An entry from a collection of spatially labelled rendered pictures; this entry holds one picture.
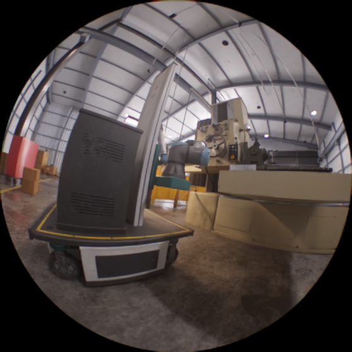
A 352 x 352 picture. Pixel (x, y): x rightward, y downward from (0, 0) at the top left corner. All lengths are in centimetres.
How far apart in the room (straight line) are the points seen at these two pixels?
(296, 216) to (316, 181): 120
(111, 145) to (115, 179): 15
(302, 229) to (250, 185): 137
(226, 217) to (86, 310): 178
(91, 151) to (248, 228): 177
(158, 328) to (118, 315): 17
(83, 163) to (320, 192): 93
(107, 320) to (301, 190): 91
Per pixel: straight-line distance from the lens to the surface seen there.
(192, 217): 214
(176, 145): 73
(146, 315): 66
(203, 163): 72
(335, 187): 61
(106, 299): 71
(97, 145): 55
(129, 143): 58
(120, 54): 1010
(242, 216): 175
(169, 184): 64
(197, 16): 795
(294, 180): 55
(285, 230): 175
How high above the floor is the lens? 58
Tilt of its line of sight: 6 degrees up
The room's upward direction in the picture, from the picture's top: 9 degrees clockwise
